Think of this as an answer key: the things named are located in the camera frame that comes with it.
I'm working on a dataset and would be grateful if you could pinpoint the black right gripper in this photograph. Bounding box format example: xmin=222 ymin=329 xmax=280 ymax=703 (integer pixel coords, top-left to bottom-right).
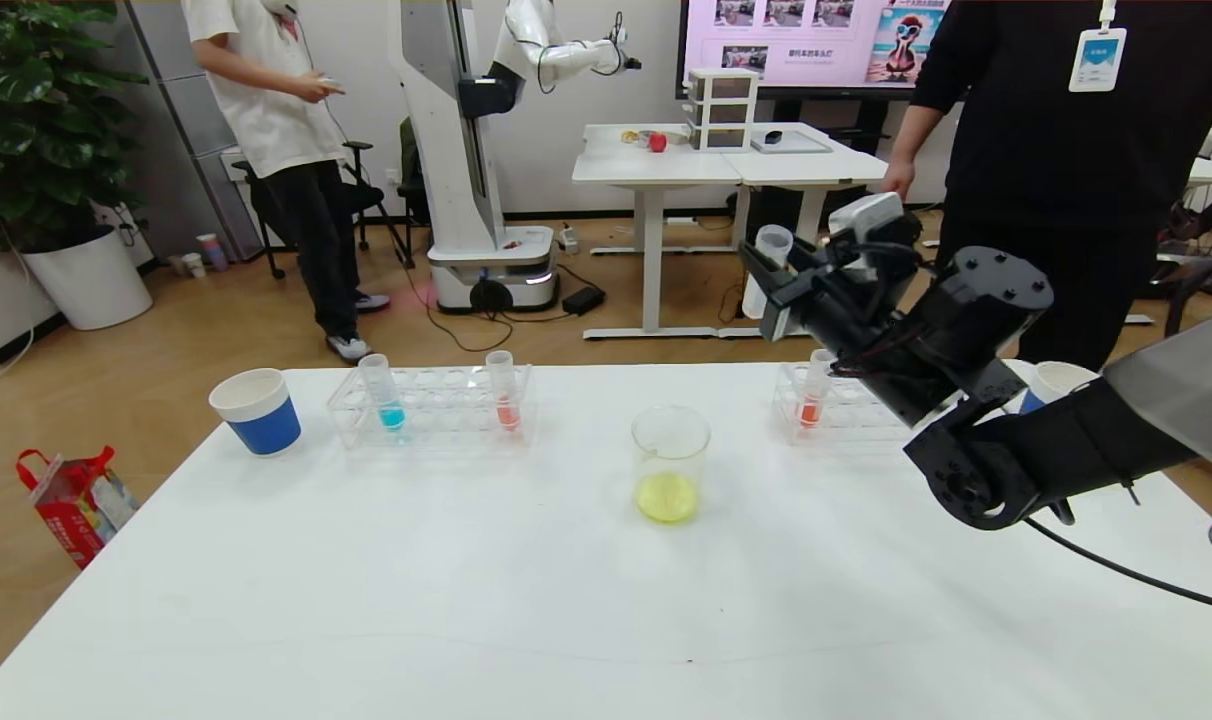
xmin=737 ymin=235 xmax=907 ymax=370

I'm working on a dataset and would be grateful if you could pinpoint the test tube with yellow pigment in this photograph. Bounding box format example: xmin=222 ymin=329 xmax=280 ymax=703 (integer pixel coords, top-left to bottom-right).
xmin=742 ymin=225 xmax=795 ymax=321

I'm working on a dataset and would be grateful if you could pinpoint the test tube with red pigment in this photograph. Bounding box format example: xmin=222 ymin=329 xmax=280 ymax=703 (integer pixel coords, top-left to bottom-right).
xmin=797 ymin=349 xmax=839 ymax=431
xmin=485 ymin=351 xmax=522 ymax=433

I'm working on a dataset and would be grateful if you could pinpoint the clear plastic test tube rack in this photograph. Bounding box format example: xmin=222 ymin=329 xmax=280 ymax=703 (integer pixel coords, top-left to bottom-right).
xmin=326 ymin=365 xmax=537 ymax=451
xmin=772 ymin=360 xmax=917 ymax=445

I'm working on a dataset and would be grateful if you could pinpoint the clear glass beaker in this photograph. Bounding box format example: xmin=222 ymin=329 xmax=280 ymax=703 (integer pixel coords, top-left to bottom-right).
xmin=631 ymin=405 xmax=712 ymax=525

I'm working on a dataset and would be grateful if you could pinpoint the test tube with blue pigment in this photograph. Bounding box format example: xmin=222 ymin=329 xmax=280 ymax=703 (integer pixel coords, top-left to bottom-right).
xmin=358 ymin=354 xmax=408 ymax=433

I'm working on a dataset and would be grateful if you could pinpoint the grey tablet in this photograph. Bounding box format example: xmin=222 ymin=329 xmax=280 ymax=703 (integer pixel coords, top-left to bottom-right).
xmin=749 ymin=131 xmax=832 ymax=156

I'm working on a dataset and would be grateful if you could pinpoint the white drawer unit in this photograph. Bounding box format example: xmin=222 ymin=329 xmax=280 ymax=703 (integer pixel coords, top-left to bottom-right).
xmin=685 ymin=68 xmax=760 ymax=154

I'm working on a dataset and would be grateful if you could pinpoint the large display screen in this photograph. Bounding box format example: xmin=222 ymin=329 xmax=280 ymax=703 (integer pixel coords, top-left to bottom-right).
xmin=675 ymin=0 xmax=952 ymax=101

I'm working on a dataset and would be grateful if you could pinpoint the person in black clothes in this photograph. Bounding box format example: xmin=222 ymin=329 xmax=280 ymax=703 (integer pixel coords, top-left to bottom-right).
xmin=881 ymin=0 xmax=1212 ymax=373

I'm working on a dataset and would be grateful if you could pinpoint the blue white paper cup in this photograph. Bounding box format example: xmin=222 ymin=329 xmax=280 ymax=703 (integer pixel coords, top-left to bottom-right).
xmin=1016 ymin=361 xmax=1102 ymax=416
xmin=209 ymin=368 xmax=302 ymax=457

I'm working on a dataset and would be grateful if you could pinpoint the white humanoid robot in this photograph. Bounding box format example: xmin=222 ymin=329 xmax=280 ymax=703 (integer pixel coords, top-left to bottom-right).
xmin=386 ymin=0 xmax=643 ymax=314

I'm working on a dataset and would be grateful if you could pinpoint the blue id badge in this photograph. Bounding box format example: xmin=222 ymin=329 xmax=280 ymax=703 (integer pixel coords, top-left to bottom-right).
xmin=1068 ymin=28 xmax=1129 ymax=94

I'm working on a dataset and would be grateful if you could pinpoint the black office chair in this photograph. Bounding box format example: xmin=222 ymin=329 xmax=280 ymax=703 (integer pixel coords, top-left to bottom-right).
xmin=230 ymin=125 xmax=417 ymax=281

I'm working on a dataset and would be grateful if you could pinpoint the person in white shirt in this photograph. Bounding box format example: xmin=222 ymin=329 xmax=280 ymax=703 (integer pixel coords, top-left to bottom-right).
xmin=181 ymin=0 xmax=372 ymax=363

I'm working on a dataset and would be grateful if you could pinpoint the grey metal cabinet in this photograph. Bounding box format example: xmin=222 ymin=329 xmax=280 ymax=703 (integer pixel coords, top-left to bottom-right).
xmin=126 ymin=0 xmax=267 ymax=263

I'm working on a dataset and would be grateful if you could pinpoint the white plant pot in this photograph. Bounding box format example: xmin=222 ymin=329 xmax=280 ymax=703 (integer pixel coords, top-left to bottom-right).
xmin=23 ymin=225 xmax=154 ymax=332

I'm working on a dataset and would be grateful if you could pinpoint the red shopping bag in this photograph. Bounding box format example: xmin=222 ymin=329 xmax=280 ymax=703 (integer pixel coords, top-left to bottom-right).
xmin=16 ymin=449 xmax=139 ymax=571

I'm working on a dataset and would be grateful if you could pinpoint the green leafy plant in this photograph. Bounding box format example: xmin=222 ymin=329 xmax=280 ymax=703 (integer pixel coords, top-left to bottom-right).
xmin=0 ymin=0 xmax=152 ymax=256

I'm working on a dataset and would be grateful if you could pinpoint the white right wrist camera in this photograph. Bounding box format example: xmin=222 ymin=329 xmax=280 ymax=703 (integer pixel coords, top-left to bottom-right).
xmin=828 ymin=193 xmax=909 ymax=249

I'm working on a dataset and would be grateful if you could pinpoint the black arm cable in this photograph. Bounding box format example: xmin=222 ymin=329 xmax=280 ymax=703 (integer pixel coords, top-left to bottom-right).
xmin=1024 ymin=515 xmax=1212 ymax=616

